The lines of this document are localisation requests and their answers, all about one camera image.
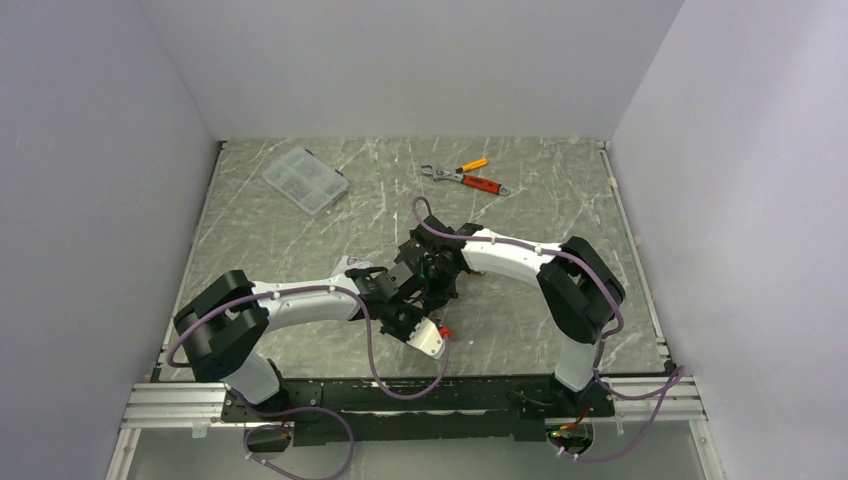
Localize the silver credit cards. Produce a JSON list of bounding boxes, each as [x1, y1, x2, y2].
[[330, 255, 374, 277]]

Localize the black card wallet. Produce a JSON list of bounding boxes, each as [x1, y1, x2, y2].
[[394, 239, 425, 270]]

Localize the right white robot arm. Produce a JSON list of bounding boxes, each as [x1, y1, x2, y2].
[[410, 215, 626, 415]]

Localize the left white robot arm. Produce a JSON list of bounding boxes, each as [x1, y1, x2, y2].
[[167, 261, 457, 420]]

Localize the red adjustable wrench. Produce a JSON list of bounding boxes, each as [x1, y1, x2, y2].
[[432, 171, 511, 196]]

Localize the clear plastic organizer box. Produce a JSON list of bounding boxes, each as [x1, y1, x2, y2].
[[262, 147, 349, 215]]

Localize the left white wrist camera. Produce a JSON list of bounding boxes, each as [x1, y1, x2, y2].
[[405, 317, 449, 361]]

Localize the orange handled pliers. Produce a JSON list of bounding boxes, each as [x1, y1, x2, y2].
[[420, 157, 488, 183]]

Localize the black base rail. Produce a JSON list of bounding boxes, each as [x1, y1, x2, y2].
[[221, 374, 615, 446]]

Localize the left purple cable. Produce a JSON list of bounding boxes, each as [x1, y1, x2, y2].
[[166, 283, 452, 480]]

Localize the purple cable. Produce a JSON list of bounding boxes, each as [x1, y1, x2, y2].
[[166, 283, 452, 480], [410, 196, 686, 464]]

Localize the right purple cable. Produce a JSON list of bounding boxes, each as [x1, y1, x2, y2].
[[410, 196, 686, 464]]

